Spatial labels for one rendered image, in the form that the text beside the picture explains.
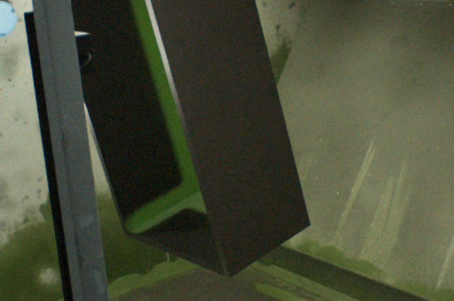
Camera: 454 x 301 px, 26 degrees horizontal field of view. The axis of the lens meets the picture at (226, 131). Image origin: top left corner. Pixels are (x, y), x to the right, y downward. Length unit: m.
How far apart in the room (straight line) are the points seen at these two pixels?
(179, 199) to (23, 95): 0.71
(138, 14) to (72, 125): 1.75
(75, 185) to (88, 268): 0.15
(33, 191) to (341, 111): 1.29
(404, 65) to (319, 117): 0.45
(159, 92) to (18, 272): 0.94
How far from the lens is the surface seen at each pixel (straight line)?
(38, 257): 3.89
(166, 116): 3.46
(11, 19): 2.49
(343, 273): 3.77
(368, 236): 3.73
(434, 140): 3.68
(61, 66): 1.62
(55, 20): 1.61
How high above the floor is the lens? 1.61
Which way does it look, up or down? 14 degrees down
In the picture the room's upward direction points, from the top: 5 degrees counter-clockwise
